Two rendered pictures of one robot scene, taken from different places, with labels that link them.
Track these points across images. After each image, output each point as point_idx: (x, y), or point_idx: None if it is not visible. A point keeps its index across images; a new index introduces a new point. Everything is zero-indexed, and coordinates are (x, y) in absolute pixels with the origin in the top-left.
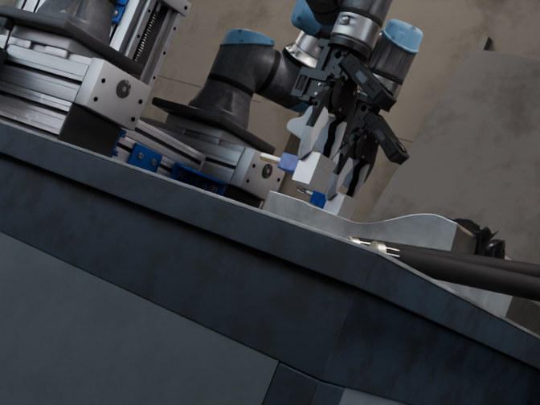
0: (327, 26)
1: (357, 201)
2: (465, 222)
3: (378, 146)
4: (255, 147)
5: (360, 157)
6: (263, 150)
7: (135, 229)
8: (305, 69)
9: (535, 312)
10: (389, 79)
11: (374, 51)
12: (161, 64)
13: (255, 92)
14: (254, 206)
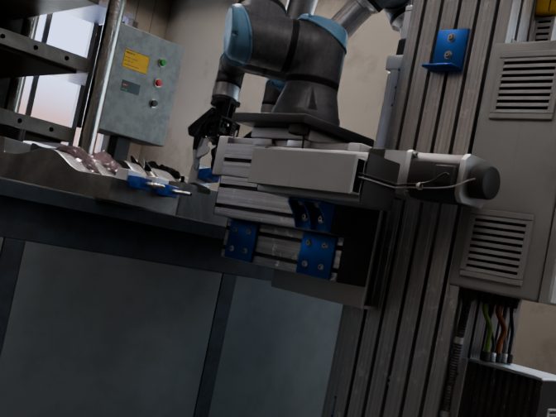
0: (281, 91)
1: (192, 165)
2: (171, 170)
3: (202, 125)
4: (252, 126)
5: (210, 141)
6: (243, 124)
7: None
8: None
9: None
10: (220, 80)
11: (243, 76)
12: (379, 123)
13: (285, 72)
14: (224, 185)
